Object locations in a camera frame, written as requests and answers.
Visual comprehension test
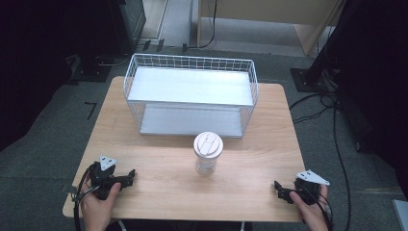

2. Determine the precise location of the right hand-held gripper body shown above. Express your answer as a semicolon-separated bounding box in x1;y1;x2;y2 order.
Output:
292;169;331;207

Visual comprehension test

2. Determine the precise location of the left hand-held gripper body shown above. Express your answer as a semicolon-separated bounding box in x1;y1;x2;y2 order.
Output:
89;155;129;201

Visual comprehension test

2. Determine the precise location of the person's right hand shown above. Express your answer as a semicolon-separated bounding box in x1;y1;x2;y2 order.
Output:
289;184;330;231

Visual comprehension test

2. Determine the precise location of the person's left hand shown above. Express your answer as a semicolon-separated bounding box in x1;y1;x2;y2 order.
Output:
79;181;122;231

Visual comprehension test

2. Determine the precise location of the clear bottle with white lid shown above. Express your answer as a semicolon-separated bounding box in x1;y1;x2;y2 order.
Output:
192;131;225;176

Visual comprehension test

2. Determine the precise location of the white box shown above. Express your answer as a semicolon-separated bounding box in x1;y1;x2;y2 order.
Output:
391;198;408;231

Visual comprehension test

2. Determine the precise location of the dark curtain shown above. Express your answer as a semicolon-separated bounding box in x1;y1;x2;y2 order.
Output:
333;0;408;200
0;0;121;152

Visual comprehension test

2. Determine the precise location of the dark cabinet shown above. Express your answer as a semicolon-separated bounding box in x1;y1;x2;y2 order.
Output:
108;0;147;56

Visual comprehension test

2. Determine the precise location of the black stand pole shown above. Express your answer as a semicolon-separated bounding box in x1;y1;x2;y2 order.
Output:
307;0;355;83

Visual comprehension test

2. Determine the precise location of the beige wooden cabinet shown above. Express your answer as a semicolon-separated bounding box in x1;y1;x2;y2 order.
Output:
196;0;346;58

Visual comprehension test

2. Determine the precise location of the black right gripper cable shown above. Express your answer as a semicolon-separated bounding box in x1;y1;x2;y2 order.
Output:
299;185;335;231

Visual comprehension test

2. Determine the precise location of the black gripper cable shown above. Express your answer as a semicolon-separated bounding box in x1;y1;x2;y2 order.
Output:
299;185;335;231
72;163;98;231

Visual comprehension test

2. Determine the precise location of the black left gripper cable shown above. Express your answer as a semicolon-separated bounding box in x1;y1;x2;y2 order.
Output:
72;163;98;231

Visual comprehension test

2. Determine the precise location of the black floor cable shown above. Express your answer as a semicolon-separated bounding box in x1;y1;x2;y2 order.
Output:
288;91;353;231

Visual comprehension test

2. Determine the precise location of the white wire two-tier shelf rack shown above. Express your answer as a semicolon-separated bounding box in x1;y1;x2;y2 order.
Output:
122;53;260;140

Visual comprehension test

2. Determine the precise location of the black stand base plate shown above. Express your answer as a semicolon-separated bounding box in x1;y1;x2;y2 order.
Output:
290;66;339;94
67;53;114;84

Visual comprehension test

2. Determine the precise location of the black hanging cable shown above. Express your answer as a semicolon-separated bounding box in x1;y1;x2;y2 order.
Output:
182;0;218;53

